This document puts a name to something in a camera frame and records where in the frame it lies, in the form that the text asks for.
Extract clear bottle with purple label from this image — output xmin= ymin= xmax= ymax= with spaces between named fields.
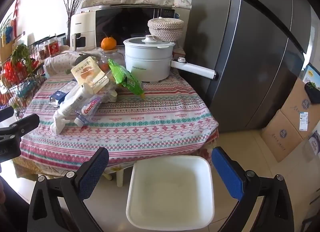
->
xmin=74 ymin=96 xmax=103 ymax=126

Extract bag of red vegetables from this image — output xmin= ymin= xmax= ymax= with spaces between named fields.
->
xmin=2 ymin=61 xmax=28 ymax=83

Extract white electric pot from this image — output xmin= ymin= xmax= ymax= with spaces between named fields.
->
xmin=124 ymin=36 xmax=216 ymax=83

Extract white plastic bin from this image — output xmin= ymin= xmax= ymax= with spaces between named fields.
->
xmin=126 ymin=155 xmax=215 ymax=231

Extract woven rope basket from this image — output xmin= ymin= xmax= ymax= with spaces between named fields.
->
xmin=147 ymin=17 xmax=184 ymax=43

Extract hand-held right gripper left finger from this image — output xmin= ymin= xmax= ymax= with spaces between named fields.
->
xmin=27 ymin=147 xmax=110 ymax=232

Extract bare decorative twigs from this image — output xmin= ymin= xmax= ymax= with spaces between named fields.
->
xmin=61 ymin=0 xmax=92 ymax=46

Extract small cardboard box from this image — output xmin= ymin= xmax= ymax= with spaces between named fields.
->
xmin=260 ymin=110 xmax=304 ymax=163

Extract white squeeze tube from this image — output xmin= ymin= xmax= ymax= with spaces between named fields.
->
xmin=56 ymin=83 xmax=92 ymax=120

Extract glass jar with wooden lid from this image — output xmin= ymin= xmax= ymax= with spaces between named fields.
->
xmin=99 ymin=49 xmax=119 ymax=72

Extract beige printed packet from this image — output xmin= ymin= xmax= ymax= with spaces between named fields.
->
xmin=71 ymin=57 xmax=110 ymax=91

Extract blue carton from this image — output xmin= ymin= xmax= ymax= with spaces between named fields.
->
xmin=49 ymin=80 xmax=78 ymax=108

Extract person's dark trousers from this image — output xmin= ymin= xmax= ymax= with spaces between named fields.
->
xmin=0 ymin=174 xmax=32 ymax=232

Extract blue and white box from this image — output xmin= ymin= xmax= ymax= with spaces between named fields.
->
xmin=301 ymin=63 xmax=320 ymax=91

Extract large cardboard box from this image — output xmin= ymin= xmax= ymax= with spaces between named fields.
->
xmin=281 ymin=77 xmax=320 ymax=140

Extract crumpled white tissue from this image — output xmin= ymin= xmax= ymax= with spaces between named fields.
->
xmin=50 ymin=115 xmax=72 ymax=134

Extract dark round object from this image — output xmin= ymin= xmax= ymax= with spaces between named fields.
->
xmin=75 ymin=53 xmax=88 ymax=66

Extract black wire rack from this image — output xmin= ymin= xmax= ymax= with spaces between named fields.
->
xmin=0 ymin=38 xmax=48 ymax=113

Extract white table leg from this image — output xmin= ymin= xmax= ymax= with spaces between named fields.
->
xmin=116 ymin=167 xmax=125 ymax=188

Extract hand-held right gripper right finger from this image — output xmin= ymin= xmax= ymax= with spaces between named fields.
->
xmin=211 ymin=146 xmax=294 ymax=232

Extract striped patterned tablecloth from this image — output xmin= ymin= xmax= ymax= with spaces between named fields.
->
xmin=19 ymin=68 xmax=219 ymax=172

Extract green snack bag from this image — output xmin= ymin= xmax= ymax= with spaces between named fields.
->
xmin=107 ymin=58 xmax=145 ymax=97

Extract glass pot lid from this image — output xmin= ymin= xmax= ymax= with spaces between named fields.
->
xmin=124 ymin=35 xmax=176 ymax=48

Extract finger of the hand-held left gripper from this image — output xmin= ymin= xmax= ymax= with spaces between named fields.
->
xmin=0 ymin=107 xmax=14 ymax=122
xmin=0 ymin=114 xmax=40 ymax=142

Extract grey refrigerator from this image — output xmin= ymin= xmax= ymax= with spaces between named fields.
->
xmin=184 ymin=0 xmax=314 ymax=134

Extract white floral cloth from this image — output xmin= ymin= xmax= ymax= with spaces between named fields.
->
xmin=44 ymin=50 xmax=103 ymax=77

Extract green leafy vegetables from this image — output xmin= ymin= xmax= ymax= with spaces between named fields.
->
xmin=11 ymin=43 xmax=35 ymax=73

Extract crumpled clear plastic bag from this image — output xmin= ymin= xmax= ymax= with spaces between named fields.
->
xmin=95 ymin=72 xmax=125 ymax=103

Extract orange fruit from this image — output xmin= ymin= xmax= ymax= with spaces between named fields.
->
xmin=101 ymin=37 xmax=117 ymax=50

